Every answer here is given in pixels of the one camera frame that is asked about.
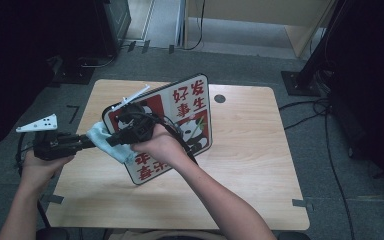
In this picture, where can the dark curtain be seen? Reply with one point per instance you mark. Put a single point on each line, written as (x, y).
(13, 66)
(373, 83)

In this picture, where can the light wooden cabinet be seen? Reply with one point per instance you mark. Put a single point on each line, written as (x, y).
(246, 8)

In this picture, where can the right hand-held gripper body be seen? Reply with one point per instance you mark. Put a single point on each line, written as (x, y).
(140, 123)

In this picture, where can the person's left hand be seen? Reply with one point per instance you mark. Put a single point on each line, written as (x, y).
(40, 171)

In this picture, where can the black stand base plate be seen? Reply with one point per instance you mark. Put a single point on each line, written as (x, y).
(75, 75)

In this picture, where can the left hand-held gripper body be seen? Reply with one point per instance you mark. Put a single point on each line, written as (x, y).
(53, 146)

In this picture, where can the round dark table grommet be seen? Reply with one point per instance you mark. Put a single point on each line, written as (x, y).
(219, 98)

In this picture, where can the person's right hand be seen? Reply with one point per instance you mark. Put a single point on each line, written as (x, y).
(161, 148)

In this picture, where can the light blue cloth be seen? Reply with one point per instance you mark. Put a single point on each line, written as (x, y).
(113, 151)

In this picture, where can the dark cabinet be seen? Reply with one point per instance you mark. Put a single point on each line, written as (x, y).
(113, 16)

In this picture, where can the panda picture sign board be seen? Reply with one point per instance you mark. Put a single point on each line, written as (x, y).
(193, 96)

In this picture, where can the bent black floor tape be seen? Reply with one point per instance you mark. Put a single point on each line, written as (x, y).
(76, 111)

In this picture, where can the black metal stand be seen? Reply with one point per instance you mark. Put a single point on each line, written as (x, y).
(301, 83)

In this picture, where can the grey floor tape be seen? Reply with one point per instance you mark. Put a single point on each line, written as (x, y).
(53, 199)
(300, 202)

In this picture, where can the person's beige clothing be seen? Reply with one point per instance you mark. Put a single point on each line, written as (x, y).
(140, 235)

